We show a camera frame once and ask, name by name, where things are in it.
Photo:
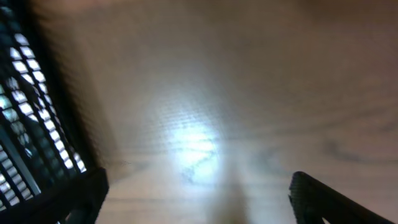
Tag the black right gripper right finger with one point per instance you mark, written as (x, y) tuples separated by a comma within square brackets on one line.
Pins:
[(314, 202)]

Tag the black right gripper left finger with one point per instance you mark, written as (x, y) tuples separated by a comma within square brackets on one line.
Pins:
[(78, 200)]

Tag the dark green mesh basket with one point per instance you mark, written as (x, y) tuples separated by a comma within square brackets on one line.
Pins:
[(39, 150)]

